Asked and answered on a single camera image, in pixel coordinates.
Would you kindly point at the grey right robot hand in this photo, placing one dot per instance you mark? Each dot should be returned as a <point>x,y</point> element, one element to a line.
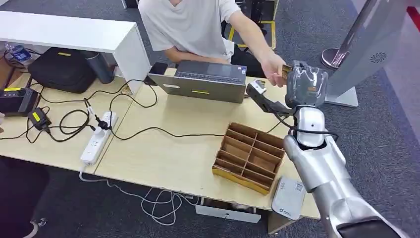
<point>306,87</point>

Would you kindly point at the person's left hand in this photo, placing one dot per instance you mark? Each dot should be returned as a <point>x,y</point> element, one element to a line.
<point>272,70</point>

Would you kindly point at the brown card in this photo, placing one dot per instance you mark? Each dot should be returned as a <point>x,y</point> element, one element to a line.
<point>286,70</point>

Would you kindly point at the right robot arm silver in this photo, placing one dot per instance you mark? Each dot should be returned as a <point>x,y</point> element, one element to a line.
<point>323,170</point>

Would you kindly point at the round metal base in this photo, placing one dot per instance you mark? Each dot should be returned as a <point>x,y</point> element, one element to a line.
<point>329,57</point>

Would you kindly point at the grey standing display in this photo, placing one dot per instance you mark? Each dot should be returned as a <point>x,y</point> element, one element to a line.
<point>367,49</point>

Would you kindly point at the grey laptop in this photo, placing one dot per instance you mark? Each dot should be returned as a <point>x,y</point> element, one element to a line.
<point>200,85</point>

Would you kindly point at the wooden card box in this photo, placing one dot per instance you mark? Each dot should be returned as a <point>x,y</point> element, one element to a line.
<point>247,157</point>

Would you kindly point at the person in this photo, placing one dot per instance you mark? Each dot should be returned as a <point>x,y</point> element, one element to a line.
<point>190,26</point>

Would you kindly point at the flat white device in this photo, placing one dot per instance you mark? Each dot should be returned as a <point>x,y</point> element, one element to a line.
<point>288,198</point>

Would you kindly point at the black phone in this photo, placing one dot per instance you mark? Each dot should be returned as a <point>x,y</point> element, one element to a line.
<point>157,70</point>

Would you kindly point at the white box under desk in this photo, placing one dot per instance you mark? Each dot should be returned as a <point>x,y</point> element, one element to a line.
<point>226,213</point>

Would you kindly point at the dark grey flask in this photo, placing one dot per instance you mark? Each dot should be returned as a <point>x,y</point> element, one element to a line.
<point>101,67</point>

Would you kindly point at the black plug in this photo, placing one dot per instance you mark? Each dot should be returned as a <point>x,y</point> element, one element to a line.
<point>103,124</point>

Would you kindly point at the white power strip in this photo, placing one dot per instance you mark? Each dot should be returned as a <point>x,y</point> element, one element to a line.
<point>98,139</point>

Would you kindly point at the white desk shelf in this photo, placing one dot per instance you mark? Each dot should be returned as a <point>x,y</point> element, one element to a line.
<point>75,33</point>

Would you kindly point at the black bag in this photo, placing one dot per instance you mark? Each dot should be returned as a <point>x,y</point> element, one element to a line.
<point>62,69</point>

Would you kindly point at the black power adapter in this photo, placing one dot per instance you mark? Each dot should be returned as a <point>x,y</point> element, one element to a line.
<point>39,118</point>

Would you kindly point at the clear water bottle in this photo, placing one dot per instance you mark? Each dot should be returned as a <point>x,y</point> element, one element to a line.
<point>19,52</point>

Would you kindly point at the black device yellow label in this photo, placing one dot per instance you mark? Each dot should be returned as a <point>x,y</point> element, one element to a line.
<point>16,100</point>

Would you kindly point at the black chair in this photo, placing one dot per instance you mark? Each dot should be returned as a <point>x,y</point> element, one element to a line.
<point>19,197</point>

